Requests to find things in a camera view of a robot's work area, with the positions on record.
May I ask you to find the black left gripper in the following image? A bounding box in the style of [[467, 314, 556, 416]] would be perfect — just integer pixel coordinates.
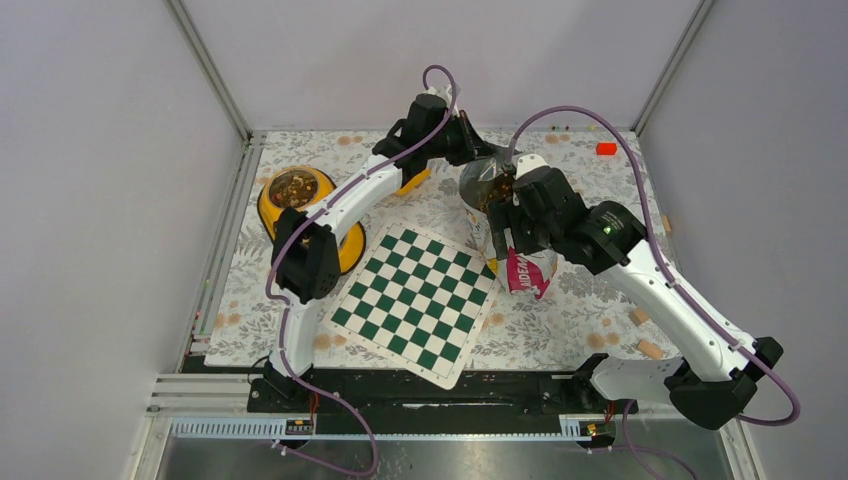
[[423, 108, 492, 165]]

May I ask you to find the pet food bag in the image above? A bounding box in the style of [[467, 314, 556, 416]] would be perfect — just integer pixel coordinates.
[[459, 151, 558, 299]]

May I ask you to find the yellow plastic scoop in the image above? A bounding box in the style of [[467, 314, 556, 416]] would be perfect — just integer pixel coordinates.
[[395, 168, 431, 196]]

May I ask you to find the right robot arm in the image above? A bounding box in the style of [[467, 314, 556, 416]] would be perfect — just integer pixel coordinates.
[[489, 154, 783, 430]]

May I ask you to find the wooden cube near right arm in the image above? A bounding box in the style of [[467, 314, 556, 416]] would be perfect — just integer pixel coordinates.
[[628, 308, 650, 326]]

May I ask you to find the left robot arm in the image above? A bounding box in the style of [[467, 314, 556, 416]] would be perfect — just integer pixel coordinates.
[[265, 87, 490, 411]]

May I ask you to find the yellow double pet bowl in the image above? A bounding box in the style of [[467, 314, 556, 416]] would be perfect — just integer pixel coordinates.
[[256, 166, 366, 275]]

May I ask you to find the red rectangular block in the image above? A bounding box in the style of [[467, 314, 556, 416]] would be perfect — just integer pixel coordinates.
[[595, 142, 618, 156]]

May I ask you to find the green white chessboard mat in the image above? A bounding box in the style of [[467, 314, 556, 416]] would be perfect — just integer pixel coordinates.
[[322, 219, 501, 390]]

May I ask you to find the wooden cylinder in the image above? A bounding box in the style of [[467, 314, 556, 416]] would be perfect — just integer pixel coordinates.
[[636, 339, 665, 360]]

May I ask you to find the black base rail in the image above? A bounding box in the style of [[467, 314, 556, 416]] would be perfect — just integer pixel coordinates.
[[246, 360, 641, 417]]

